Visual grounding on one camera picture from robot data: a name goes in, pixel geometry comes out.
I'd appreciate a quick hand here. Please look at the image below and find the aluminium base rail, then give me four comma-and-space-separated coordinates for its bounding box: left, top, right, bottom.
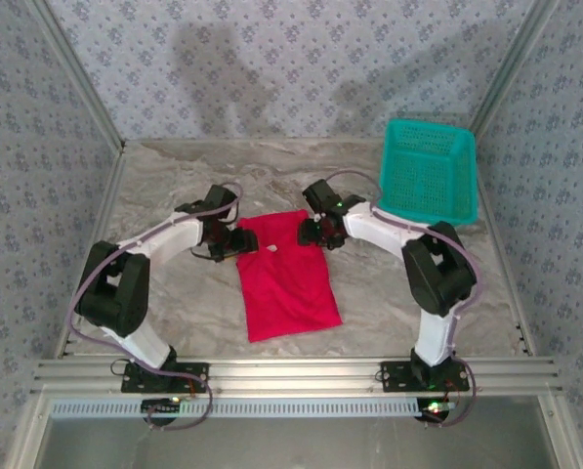
31, 359, 563, 396

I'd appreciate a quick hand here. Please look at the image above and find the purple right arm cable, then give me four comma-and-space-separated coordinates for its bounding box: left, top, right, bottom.
326, 168, 483, 430

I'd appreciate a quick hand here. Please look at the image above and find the grey slotted cable duct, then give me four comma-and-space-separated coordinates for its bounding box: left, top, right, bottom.
51, 396, 423, 420

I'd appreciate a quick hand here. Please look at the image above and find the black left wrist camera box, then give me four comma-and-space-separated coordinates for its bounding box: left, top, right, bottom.
201, 184, 239, 212

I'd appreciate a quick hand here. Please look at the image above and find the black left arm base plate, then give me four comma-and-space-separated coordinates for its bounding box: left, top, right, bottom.
119, 360, 211, 395

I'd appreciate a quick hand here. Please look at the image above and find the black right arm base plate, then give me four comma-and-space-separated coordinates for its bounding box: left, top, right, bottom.
379, 360, 471, 395

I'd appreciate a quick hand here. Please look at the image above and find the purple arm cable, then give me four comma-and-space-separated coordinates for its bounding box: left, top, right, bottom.
65, 181, 245, 433
326, 168, 483, 430

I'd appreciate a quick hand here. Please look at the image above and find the teal plastic basket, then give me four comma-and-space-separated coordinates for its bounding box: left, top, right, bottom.
374, 118, 480, 229

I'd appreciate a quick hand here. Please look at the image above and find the aluminium table edge rail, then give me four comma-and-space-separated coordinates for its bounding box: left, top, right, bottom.
55, 146, 127, 361
474, 194, 537, 356

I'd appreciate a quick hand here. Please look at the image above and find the aluminium frame post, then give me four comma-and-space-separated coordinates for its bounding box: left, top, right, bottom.
468, 0, 560, 134
30, 0, 127, 151

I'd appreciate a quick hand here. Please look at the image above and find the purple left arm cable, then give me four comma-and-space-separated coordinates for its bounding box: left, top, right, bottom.
65, 181, 245, 433

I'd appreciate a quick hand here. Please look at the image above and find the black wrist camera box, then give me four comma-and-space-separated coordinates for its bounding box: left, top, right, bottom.
302, 179, 340, 215
201, 184, 239, 212

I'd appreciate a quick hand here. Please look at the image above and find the small circuit board with LED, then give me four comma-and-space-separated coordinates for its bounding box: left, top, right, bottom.
142, 397, 185, 417
416, 398, 456, 422

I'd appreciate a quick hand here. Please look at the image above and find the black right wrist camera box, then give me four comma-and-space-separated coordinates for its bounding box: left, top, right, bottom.
302, 179, 340, 215

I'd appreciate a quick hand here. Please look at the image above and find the red t-shirt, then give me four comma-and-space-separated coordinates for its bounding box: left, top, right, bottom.
235, 208, 344, 345

